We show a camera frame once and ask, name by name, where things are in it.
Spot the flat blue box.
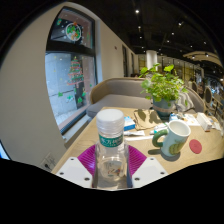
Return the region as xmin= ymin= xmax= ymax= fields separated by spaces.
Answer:
xmin=123 ymin=115 xmax=137 ymax=132

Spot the white and orange box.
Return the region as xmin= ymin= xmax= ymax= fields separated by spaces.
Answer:
xmin=195 ymin=112 xmax=213 ymax=132

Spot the grey curved sofa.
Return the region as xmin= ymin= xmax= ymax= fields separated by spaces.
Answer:
xmin=85 ymin=77 xmax=207 ymax=118

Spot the white wall outlet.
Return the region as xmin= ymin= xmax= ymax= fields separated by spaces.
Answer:
xmin=39 ymin=152 xmax=58 ymax=173

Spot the clear plastic water bottle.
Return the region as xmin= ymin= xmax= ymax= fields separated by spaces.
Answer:
xmin=94 ymin=108 xmax=130 ymax=190

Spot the group of ceiling lights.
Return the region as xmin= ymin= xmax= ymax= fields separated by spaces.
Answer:
xmin=133 ymin=8 xmax=214 ymax=58

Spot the green potted plant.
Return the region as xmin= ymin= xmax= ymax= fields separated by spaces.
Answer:
xmin=139 ymin=63 xmax=189 ymax=118

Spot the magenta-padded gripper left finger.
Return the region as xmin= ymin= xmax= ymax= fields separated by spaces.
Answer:
xmin=55 ymin=144 xmax=99 ymax=189

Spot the white paper slip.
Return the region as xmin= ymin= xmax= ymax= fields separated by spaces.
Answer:
xmin=123 ymin=129 xmax=146 ymax=138

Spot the window with festive stickers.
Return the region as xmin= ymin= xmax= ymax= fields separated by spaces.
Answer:
xmin=44 ymin=6 xmax=98 ymax=134

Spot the flat round red coaster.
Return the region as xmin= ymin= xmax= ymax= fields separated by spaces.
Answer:
xmin=188 ymin=138 xmax=203 ymax=155

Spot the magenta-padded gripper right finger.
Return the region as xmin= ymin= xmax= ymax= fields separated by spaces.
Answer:
xmin=126 ymin=144 xmax=169 ymax=189

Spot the grey zigzag striped cushion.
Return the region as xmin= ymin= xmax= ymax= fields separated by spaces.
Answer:
xmin=176 ymin=90 xmax=196 ymax=113

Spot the white mug with green handle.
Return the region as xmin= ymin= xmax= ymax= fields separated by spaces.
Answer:
xmin=151 ymin=119 xmax=192 ymax=158

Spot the printed white leaflet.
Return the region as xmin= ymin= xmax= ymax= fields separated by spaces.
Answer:
xmin=182 ymin=113 xmax=201 ymax=127

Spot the group of dining chairs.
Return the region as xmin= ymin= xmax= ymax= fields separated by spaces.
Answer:
xmin=189 ymin=78 xmax=224 ymax=118

